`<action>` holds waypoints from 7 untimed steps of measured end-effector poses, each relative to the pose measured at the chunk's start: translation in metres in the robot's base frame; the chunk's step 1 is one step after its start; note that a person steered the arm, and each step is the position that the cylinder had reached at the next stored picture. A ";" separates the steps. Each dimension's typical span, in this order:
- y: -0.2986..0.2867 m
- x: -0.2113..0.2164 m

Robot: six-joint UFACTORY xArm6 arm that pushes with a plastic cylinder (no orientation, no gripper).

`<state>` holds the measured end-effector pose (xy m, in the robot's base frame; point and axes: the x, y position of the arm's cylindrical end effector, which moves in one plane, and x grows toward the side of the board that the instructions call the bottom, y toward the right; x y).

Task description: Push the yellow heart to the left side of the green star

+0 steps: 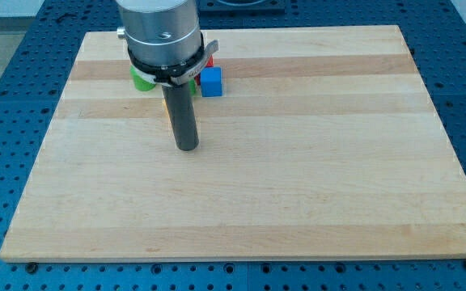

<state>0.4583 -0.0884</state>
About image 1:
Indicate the black clamp ring mount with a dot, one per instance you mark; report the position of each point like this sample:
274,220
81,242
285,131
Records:
178,74

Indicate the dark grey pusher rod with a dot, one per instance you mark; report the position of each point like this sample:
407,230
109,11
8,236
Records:
179,102

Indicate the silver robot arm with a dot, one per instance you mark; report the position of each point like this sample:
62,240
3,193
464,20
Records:
166,47

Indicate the green star block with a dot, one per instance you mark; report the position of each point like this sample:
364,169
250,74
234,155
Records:
142,84

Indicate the blue cube block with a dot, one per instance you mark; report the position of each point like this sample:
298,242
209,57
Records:
211,82

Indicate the red block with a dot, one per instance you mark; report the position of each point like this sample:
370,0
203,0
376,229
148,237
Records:
210,63

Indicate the wooden board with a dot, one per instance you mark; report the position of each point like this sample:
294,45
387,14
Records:
325,145

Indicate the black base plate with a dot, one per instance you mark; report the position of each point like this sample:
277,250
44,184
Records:
241,6

